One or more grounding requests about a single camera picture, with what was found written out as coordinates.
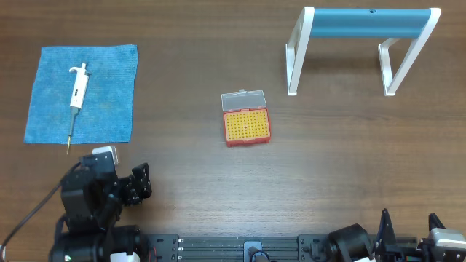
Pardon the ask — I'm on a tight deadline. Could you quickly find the black cable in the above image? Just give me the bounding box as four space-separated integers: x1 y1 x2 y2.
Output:
0 162 82 256

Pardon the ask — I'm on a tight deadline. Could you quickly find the white pipette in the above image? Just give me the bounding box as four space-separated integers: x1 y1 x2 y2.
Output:
66 62 91 156

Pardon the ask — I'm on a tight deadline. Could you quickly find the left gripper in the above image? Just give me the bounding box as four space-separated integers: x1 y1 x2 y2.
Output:
78 151 154 207

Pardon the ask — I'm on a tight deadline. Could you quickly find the white and blue stand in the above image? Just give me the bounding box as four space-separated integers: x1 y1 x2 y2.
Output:
285 6 443 97

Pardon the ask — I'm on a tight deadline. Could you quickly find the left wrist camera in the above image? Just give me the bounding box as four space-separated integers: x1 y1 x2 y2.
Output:
91 145 119 165

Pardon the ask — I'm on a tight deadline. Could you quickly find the red and yellow tip box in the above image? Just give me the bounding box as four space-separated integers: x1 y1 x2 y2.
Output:
220 89 272 148

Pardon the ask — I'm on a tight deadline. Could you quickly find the mounting rail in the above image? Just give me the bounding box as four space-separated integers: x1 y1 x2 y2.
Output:
140 234 419 262

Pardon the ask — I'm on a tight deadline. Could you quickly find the blue cloth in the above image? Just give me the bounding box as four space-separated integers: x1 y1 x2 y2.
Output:
23 44 140 145

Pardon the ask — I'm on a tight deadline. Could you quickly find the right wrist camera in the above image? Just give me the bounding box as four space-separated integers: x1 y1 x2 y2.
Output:
428 227 466 253

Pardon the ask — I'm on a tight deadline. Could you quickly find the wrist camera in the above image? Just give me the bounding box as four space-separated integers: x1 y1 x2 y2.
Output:
91 145 119 165
428 227 466 253

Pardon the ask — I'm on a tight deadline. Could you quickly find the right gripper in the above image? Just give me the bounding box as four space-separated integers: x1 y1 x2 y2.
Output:
374 207 447 262

